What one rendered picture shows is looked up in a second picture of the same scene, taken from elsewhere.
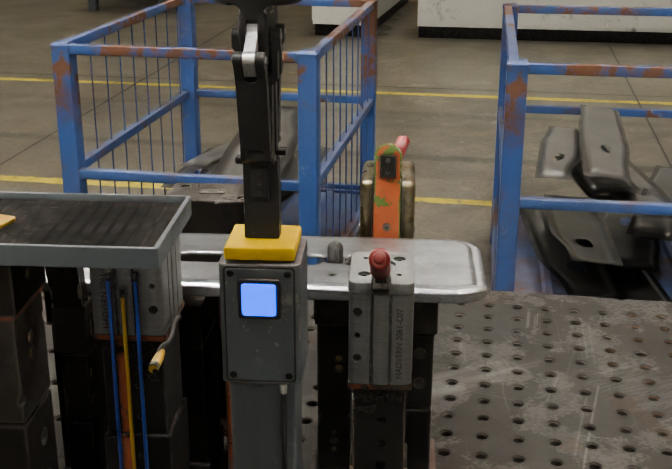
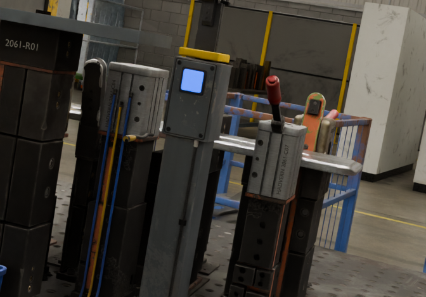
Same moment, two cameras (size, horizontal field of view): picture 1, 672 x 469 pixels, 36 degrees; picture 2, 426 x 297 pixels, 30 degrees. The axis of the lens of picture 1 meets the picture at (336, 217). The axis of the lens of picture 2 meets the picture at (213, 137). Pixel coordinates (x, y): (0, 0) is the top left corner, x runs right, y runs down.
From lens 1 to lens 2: 0.46 m
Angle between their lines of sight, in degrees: 17
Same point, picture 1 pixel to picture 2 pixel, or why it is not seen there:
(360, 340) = (258, 163)
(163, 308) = (142, 120)
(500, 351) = (380, 287)
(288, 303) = (209, 87)
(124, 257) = (121, 33)
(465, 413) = not seen: outside the picture
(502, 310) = (392, 272)
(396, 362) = (279, 182)
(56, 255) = (84, 26)
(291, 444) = (193, 184)
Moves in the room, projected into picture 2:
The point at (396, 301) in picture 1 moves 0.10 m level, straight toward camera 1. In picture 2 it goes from (286, 139) to (272, 143)
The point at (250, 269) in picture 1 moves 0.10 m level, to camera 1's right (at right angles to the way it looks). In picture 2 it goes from (191, 61) to (261, 73)
